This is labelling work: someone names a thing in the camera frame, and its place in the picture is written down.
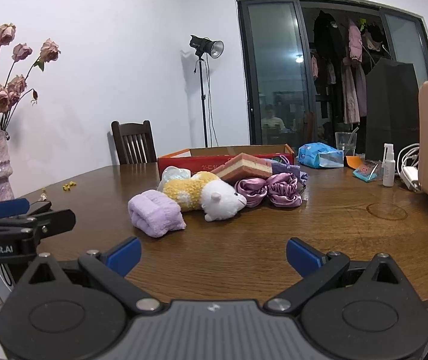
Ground lilac towel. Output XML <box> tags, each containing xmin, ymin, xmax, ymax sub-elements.
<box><xmin>128</xmin><ymin>189</ymin><xmax>186</xmax><ymax>238</ymax></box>

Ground clear bagged white item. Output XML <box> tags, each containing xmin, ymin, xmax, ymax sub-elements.
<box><xmin>157</xmin><ymin>166</ymin><xmax>192</xmax><ymax>192</ymax></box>

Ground yellow white plush toy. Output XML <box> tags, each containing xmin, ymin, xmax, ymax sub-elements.
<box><xmin>161</xmin><ymin>172</ymin><xmax>246</xmax><ymax>222</ymax></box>

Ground fallen pink bud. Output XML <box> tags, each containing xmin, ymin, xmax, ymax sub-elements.
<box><xmin>39</xmin><ymin>188</ymin><xmax>48</xmax><ymax>201</ymax></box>

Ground yellow petals on table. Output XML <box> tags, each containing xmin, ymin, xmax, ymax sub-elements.
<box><xmin>63</xmin><ymin>180</ymin><xmax>77</xmax><ymax>192</ymax></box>

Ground purple satin scrunchie right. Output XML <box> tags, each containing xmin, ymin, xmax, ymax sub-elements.
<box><xmin>266</xmin><ymin>173</ymin><xmax>302</xmax><ymax>208</ymax></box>

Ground purple satin scrunchie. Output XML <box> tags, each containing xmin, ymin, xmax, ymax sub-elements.
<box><xmin>234</xmin><ymin>178</ymin><xmax>268</xmax><ymax>208</ymax></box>
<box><xmin>266</xmin><ymin>173</ymin><xmax>302</xmax><ymax>208</ymax></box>

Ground purple satin scrunchie left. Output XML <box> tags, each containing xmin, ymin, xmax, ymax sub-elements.
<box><xmin>234</xmin><ymin>178</ymin><xmax>268</xmax><ymax>208</ymax></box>

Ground dried pink roses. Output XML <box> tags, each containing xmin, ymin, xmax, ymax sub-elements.
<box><xmin>0</xmin><ymin>23</ymin><xmax>61</xmax><ymax>133</ymax></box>

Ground lavender cloth pouch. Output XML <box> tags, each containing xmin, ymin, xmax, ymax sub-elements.
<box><xmin>269</xmin><ymin>155</ymin><xmax>309</xmax><ymax>186</ymax></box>

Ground small blue packet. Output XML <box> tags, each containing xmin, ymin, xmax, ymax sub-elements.
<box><xmin>353</xmin><ymin>160</ymin><xmax>383</xmax><ymax>183</ymax></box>

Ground blue tissue pack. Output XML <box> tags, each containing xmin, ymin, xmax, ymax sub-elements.
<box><xmin>297</xmin><ymin>142</ymin><xmax>344</xmax><ymax>169</ymax></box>

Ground orange flat item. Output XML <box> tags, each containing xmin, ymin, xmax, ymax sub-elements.
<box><xmin>345</xmin><ymin>155</ymin><xmax>364</xmax><ymax>170</ymax></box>

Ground dark wooden chair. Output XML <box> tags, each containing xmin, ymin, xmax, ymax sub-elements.
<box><xmin>111</xmin><ymin>120</ymin><xmax>157</xmax><ymax>165</ymax></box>

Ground white spray bottle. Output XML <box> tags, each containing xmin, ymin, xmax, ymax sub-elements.
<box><xmin>382</xmin><ymin>143</ymin><xmax>396</xmax><ymax>188</ymax></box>

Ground clear drinking glass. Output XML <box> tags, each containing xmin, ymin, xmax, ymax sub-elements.
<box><xmin>335</xmin><ymin>127</ymin><xmax>359</xmax><ymax>157</ymax></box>

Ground red cardboard box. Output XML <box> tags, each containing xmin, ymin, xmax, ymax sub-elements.
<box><xmin>157</xmin><ymin>144</ymin><xmax>295</xmax><ymax>175</ymax></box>

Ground black paper bag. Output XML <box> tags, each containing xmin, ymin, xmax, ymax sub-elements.
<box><xmin>365</xmin><ymin>58</ymin><xmax>419</xmax><ymax>161</ymax></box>

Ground dark sliding glass door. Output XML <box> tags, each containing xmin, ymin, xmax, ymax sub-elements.
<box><xmin>237</xmin><ymin>0</ymin><xmax>428</xmax><ymax>148</ymax></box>

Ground hanging clothes on rack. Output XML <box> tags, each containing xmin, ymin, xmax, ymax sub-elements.
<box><xmin>304</xmin><ymin>8</ymin><xmax>390</xmax><ymax>125</ymax></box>

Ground studio light on stand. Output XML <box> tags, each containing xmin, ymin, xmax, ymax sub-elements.
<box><xmin>189</xmin><ymin>35</ymin><xmax>225</xmax><ymax>148</ymax></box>

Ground white charger and cables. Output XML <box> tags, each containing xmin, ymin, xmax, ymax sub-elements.
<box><xmin>395</xmin><ymin>143</ymin><xmax>423</xmax><ymax>193</ymax></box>

